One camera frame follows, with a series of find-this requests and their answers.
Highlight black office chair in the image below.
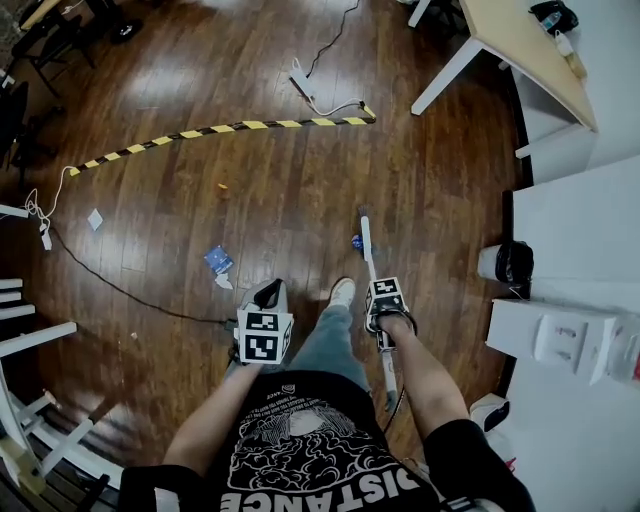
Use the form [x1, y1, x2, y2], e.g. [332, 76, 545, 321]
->
[0, 82, 60, 174]
[9, 19, 97, 99]

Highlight white metal table frame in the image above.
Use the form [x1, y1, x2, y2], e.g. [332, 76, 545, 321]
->
[0, 277, 112, 501]

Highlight small white heater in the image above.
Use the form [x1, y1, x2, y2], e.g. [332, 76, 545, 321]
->
[469, 393, 511, 431]

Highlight large water dispenser bottle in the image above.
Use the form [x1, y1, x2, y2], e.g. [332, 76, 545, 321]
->
[607, 319, 640, 385]

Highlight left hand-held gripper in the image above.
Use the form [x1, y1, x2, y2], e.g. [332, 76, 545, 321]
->
[236, 278, 295, 365]

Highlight long yellow black cable cover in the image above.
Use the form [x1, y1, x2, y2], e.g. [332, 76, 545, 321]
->
[68, 101, 379, 177]

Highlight person's left forearm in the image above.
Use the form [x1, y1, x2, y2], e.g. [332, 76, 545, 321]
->
[162, 362, 266, 476]

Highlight white broom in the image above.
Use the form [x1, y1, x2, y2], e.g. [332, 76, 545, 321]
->
[357, 205, 403, 414]

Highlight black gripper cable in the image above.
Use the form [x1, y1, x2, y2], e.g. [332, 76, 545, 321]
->
[382, 389, 410, 432]

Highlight person's black printed shirt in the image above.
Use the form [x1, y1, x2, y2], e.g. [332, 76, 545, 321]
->
[117, 369, 539, 512]

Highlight long white power strip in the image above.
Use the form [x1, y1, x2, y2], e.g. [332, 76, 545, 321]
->
[288, 69, 316, 97]

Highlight long black floor cable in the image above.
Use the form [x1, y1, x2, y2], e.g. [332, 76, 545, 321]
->
[49, 227, 239, 324]

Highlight white bin black bag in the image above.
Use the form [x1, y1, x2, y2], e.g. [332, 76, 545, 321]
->
[477, 240, 535, 300]

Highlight black legged wooden top desk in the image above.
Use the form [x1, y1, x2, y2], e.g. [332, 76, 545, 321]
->
[17, 0, 145, 45]

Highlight person's right white shoe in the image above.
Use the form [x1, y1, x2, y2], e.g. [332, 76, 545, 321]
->
[327, 277, 357, 310]

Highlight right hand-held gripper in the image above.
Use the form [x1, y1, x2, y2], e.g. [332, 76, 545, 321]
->
[364, 276, 417, 354]

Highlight blue wrapper litter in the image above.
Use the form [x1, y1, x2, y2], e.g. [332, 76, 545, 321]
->
[203, 245, 235, 276]

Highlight person's right forearm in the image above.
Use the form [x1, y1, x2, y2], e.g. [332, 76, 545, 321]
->
[378, 314, 485, 444]

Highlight white legged wooden top desk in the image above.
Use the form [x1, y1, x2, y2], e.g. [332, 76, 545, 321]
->
[407, 0, 600, 160]

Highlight thin black power cable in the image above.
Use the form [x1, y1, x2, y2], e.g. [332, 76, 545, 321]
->
[303, 0, 362, 79]

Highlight white power strip cable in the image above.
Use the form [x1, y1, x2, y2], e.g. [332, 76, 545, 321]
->
[292, 57, 365, 116]

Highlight coiled white cable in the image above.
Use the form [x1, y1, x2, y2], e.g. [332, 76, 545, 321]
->
[24, 166, 74, 231]

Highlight white water dispenser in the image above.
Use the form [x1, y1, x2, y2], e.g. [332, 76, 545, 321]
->
[485, 298, 631, 386]

